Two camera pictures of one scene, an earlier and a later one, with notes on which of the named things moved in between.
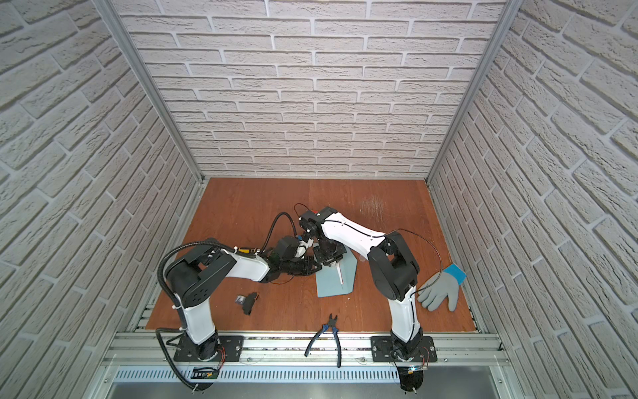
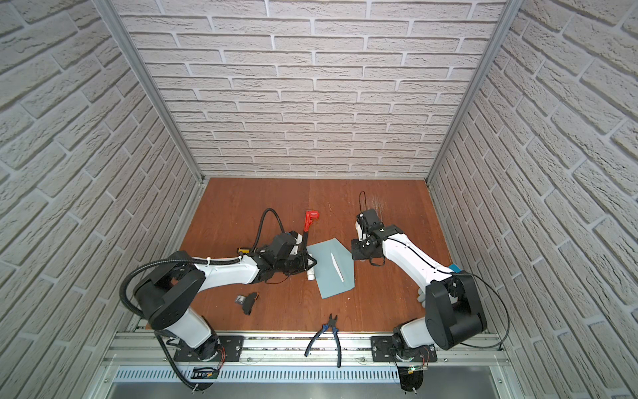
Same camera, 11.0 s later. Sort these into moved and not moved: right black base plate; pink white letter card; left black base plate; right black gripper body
Moved: right black gripper body
Not moved: left black base plate; pink white letter card; right black base plate
